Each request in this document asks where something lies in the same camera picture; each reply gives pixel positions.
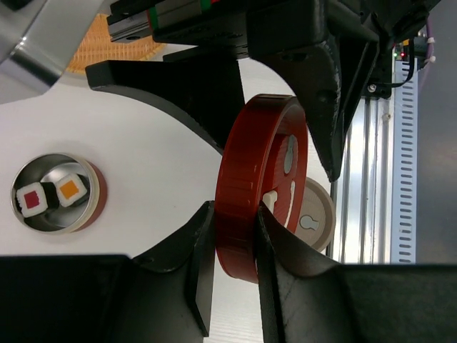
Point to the red band metal container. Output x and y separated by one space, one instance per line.
50 168

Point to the slotted grey cable duct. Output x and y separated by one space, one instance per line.
404 178

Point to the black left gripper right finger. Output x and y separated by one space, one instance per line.
307 297

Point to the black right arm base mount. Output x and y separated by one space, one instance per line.
399 66

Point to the brown round lid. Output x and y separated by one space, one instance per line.
317 219

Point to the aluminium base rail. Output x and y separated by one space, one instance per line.
363 193

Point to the sushi roll orange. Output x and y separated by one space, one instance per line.
72 190

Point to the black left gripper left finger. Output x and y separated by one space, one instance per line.
162 295

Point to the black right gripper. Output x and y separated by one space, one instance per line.
322 49

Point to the red round lid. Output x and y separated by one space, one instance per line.
264 162

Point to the woven bamboo boat tray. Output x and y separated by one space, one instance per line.
96 47

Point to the sushi roll red centre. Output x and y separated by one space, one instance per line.
37 198

